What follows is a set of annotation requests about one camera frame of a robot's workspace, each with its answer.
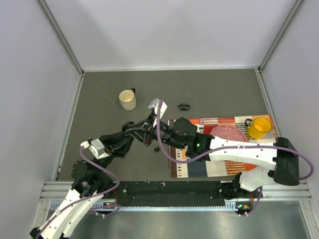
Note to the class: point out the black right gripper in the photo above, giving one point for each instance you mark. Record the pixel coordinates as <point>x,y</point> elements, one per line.
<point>139,131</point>

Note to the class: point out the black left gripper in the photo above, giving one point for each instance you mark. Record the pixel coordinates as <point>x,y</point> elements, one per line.
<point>117,144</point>

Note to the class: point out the glossy black gold-trim charging case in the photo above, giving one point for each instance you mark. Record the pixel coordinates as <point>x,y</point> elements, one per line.
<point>128,128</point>

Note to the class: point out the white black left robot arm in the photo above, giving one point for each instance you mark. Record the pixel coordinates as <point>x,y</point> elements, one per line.
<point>92,181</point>

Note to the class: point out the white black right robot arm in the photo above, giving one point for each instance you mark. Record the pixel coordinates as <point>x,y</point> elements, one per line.
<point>275,162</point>

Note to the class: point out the cream dimpled ceramic mug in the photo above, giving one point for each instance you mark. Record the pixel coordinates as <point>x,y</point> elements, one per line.
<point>127,99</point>

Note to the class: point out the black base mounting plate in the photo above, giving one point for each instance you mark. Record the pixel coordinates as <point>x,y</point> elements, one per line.
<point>179,193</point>

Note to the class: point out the colourful patchwork placemat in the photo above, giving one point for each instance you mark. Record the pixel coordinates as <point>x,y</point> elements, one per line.
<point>221,168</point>

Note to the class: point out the pink dotted plate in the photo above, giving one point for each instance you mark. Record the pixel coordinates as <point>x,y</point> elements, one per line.
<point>228,132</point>

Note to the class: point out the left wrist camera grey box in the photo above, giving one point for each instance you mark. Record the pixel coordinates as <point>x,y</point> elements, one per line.
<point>97,149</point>

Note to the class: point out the yellow mug black handle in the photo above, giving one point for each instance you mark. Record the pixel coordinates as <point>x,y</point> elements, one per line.
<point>258,128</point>

